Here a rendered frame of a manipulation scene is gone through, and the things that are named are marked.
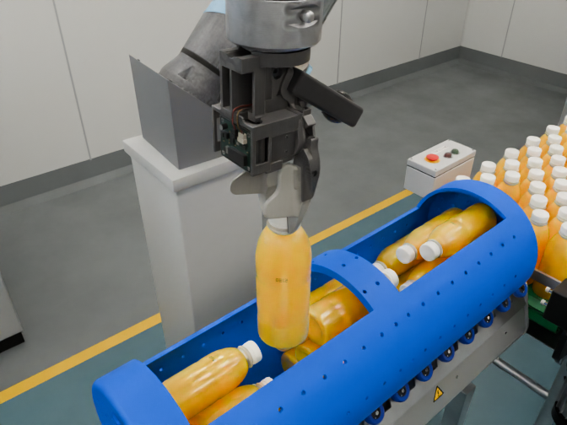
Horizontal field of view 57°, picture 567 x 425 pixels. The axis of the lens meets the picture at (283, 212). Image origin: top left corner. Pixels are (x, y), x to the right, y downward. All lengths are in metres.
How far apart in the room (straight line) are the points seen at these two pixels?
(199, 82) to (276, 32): 1.01
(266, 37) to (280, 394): 0.49
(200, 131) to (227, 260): 0.47
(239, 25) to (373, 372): 0.58
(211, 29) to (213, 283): 0.79
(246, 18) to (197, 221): 1.13
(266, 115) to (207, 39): 1.00
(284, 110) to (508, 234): 0.71
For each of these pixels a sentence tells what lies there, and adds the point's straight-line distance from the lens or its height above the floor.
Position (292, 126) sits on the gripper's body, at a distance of 0.52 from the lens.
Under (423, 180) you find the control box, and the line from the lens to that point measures 1.55.
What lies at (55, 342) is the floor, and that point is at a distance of 2.65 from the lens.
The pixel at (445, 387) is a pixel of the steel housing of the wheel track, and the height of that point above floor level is 0.88.
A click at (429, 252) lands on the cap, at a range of 1.09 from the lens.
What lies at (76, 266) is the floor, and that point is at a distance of 3.04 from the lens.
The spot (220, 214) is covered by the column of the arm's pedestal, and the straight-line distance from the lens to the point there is 1.60.
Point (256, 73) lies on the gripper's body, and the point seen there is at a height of 1.65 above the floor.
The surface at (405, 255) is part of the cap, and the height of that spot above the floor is 1.12.
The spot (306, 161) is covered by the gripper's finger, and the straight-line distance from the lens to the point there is 0.54.
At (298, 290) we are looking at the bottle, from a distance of 0.65.
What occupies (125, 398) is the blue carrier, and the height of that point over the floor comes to 1.23.
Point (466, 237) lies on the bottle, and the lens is 1.14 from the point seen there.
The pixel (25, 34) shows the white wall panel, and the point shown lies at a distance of 3.42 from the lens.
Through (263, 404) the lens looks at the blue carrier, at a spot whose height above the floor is 1.20.
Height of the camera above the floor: 1.82
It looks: 34 degrees down
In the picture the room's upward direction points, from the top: straight up
